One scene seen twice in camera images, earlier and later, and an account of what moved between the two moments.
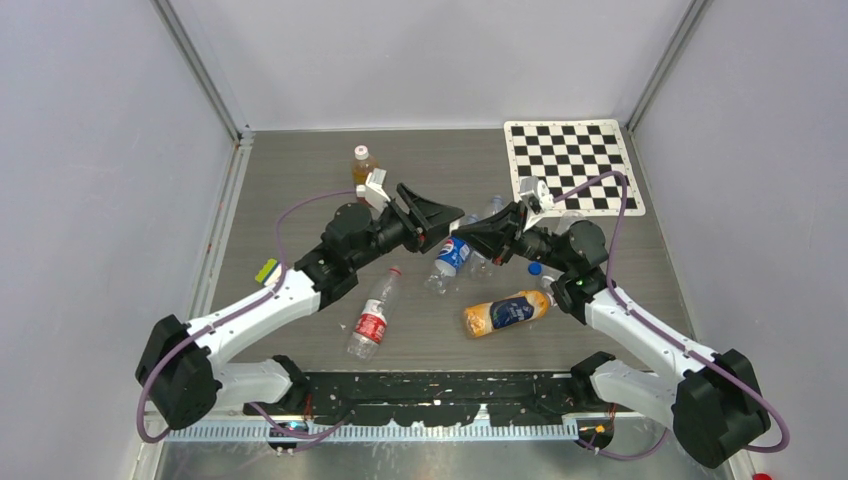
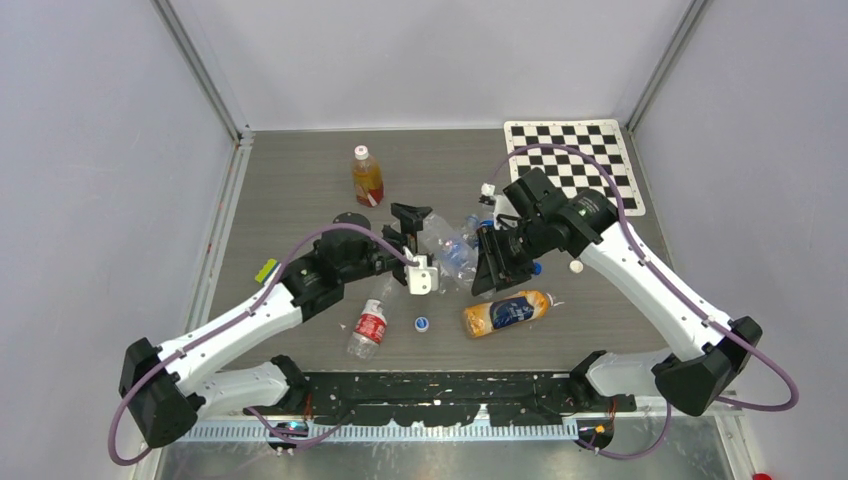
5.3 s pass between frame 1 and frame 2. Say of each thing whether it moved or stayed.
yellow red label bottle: stayed
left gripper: moved
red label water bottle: stayed
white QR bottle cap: stayed
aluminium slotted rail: stayed
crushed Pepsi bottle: moved
